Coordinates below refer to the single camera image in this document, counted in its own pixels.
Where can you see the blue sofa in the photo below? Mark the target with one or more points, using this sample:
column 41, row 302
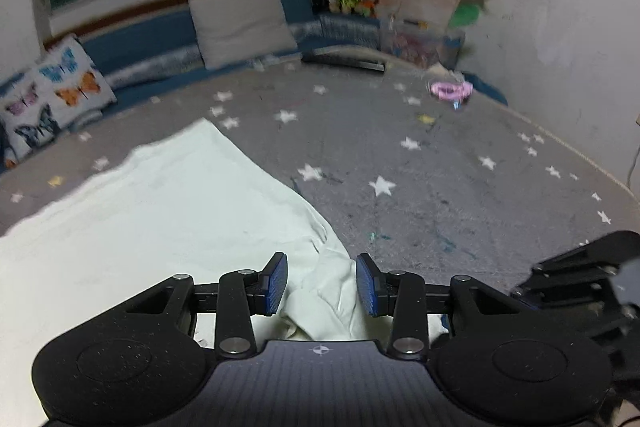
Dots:
column 150, row 42

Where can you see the clear plastic storage box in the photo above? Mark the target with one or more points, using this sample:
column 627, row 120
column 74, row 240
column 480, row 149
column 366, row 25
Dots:
column 420, row 44

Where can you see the grey star-print tablecloth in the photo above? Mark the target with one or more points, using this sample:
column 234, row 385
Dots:
column 425, row 182

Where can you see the beige pillow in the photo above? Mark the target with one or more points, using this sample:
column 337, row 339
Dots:
column 240, row 27

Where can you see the long black bar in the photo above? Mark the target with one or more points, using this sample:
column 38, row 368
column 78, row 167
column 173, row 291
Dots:
column 345, row 59

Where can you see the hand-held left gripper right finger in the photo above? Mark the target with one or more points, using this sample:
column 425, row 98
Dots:
column 367, row 284

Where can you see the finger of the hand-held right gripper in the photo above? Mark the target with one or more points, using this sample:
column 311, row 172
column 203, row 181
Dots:
column 590, row 257
column 570, row 294

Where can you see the pale green shirt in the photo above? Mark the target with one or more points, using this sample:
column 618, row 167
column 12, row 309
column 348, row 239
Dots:
column 150, row 207

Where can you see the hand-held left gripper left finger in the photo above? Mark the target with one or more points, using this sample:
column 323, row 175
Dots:
column 277, row 282

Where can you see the butterfly print pillow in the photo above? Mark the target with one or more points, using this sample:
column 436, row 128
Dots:
column 55, row 97

